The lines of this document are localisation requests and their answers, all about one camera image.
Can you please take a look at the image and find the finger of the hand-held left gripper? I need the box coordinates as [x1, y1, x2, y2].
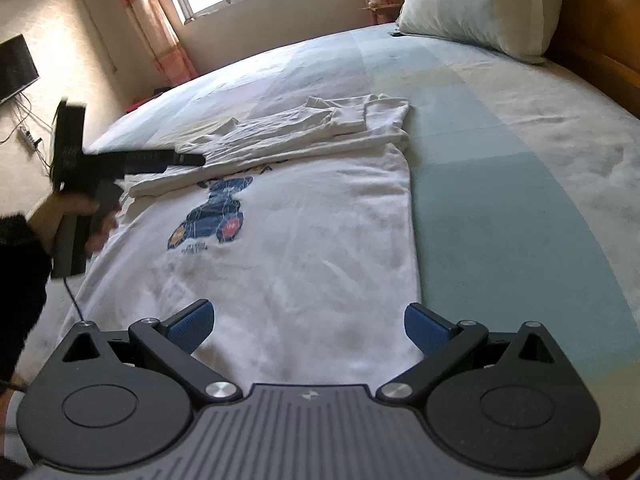
[117, 147, 206, 173]

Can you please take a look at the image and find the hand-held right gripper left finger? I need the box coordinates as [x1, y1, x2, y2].
[62, 299, 245, 403]

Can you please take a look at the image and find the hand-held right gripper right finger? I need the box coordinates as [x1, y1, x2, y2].
[376, 303, 558, 403]

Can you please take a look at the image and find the white printed t-shirt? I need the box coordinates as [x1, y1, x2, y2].
[70, 93, 424, 393]

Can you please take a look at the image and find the person's left forearm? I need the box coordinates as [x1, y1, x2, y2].
[0, 212, 55, 388]

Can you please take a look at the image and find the person's left hand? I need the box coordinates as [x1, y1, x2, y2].
[27, 194, 118, 257]

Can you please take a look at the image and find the power strip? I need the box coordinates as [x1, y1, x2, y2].
[18, 126, 44, 150]

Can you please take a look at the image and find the patchwork bed sheet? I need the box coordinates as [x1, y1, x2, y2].
[20, 22, 640, 476]

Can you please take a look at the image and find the pale green pillow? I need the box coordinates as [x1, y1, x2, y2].
[395, 0, 564, 64]

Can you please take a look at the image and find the wooden headboard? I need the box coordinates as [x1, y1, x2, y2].
[542, 0, 640, 112]

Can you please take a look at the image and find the black wall cable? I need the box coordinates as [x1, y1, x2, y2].
[0, 92, 51, 171]

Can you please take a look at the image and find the wall television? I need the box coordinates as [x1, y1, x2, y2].
[0, 34, 41, 107]

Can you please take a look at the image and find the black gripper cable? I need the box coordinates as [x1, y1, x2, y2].
[61, 275, 87, 322]

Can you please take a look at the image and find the white wall pipe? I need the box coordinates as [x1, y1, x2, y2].
[77, 0, 121, 76]

